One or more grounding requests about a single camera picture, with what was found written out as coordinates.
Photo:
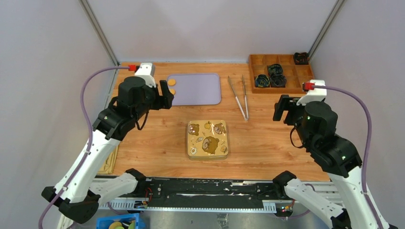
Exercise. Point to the wooden compartment organizer box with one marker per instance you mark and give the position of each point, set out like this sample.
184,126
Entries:
296,75

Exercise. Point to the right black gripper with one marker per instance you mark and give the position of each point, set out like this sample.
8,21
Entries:
283,103

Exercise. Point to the blue plastic bin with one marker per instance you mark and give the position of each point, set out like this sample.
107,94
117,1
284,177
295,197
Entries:
128,221

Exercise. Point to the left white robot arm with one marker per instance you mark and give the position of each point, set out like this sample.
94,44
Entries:
76,196

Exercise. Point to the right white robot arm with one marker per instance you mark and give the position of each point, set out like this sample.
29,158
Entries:
339,158

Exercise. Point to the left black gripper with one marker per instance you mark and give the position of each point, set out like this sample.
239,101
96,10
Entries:
164,101

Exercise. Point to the dark rolled sock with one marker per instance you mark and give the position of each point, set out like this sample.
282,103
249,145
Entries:
262,81
275,69
278,81
301,58

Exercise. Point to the lavender plastic tray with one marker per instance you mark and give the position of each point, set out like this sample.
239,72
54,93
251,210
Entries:
196,89

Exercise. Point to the folded yellow cloth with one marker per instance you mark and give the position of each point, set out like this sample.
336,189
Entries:
108,166

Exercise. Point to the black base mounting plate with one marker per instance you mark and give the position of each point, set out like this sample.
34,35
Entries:
208,193

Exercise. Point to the silver square tin lid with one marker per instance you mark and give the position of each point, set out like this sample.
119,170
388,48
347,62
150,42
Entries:
207,140

